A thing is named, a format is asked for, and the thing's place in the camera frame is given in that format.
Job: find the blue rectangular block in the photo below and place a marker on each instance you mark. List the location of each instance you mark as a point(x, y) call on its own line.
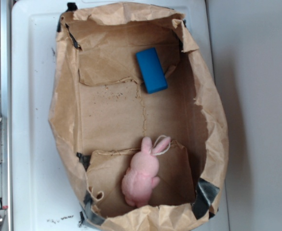
point(151, 70)

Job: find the white plastic tray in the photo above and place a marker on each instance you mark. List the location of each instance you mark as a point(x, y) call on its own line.
point(43, 199)

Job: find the pink plush bunny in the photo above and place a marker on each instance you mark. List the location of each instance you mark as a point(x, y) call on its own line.
point(141, 177)

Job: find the aluminium extrusion rail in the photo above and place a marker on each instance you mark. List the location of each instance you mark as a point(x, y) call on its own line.
point(6, 192)

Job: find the brown paper bag tray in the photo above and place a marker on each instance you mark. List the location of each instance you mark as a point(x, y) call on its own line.
point(101, 111)

